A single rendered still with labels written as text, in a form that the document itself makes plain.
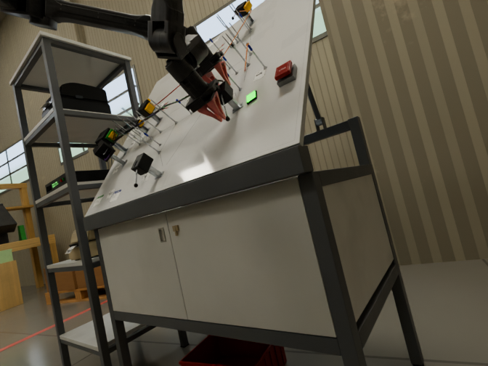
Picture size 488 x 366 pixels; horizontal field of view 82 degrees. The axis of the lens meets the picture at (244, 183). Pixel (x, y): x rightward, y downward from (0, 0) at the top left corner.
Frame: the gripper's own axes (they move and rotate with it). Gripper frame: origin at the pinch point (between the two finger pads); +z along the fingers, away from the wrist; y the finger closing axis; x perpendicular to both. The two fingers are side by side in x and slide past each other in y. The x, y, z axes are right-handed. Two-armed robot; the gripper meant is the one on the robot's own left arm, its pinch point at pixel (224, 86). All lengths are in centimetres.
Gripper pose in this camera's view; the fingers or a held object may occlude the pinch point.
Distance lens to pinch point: 97.4
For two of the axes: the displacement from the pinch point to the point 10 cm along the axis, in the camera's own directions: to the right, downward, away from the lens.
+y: -7.8, 4.4, 4.4
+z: 5.8, 7.6, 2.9
